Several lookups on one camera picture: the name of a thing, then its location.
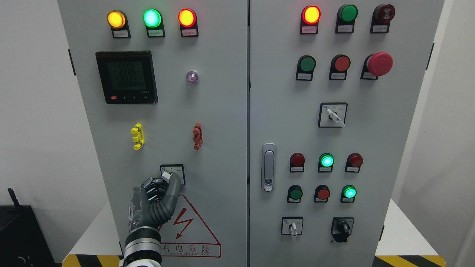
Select red push button second row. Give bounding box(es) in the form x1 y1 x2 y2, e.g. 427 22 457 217
328 54 351 80

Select red indicator light top left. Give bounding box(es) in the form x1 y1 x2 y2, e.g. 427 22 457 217
178 8 199 37

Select lower white selector switch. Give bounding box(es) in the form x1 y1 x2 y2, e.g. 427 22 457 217
281 216 304 241

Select green push button top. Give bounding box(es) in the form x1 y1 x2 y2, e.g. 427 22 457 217
335 4 358 34

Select green push button second row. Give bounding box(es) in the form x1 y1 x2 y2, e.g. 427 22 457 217
295 55 316 81

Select red push button lower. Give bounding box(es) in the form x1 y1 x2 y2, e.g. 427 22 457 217
314 185 331 203

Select white rotary selector switch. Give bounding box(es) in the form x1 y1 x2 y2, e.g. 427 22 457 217
160 164 186 185

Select white platform hazard stripes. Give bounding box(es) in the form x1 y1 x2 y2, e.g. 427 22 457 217
61 201 446 267

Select yellow terminal connector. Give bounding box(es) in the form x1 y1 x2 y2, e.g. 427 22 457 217
130 123 145 151

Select yellow indicator light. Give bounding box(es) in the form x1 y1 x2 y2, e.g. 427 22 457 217
107 10 131 39

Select dark red indicator left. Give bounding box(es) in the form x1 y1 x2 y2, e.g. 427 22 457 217
289 153 305 173

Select red terminal connector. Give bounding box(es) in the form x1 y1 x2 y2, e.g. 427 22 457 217
192 123 203 150

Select small clear purple lamp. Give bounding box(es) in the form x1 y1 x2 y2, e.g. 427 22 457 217
186 70 200 85

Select dark red indicator right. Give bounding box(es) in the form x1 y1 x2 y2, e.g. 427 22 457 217
345 153 364 173

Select red emergency stop button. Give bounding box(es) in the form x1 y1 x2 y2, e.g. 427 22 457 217
361 51 394 80

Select left grey cabinet door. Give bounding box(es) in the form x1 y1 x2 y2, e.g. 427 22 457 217
58 0 248 267

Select lit green indicator middle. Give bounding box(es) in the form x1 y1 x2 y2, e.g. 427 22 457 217
317 153 334 173

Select black digital power meter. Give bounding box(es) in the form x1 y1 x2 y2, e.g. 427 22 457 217
95 50 159 104

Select grey cabinet door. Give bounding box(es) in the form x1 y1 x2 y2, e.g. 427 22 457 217
249 0 444 267
58 0 248 267

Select red electric warning sticker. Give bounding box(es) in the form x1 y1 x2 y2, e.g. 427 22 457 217
159 195 221 257

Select silver door handle lock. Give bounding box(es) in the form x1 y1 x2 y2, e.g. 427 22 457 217
261 143 276 192

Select green indicator light top left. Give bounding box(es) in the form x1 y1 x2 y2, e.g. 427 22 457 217
143 9 165 38

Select right grey cabinet door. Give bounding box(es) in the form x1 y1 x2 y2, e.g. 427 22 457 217
249 0 444 267

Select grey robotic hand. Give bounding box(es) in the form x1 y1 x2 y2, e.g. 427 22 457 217
128 172 181 232

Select black box with antenna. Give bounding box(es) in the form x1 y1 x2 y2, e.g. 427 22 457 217
0 188 56 267

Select upper right white selector switch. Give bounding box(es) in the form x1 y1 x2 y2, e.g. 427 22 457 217
318 102 348 128

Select dark red buzzer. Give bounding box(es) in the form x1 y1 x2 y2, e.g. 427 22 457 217
370 4 396 33

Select black rotary knob switch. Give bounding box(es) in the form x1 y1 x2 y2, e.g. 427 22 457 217
330 217 354 243

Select lit green push button lower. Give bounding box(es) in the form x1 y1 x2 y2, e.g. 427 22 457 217
340 185 357 203

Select dark red indicator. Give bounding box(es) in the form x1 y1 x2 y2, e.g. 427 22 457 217
345 153 364 173
289 153 305 173

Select red lit indicator right door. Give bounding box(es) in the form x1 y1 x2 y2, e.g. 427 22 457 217
299 5 321 35

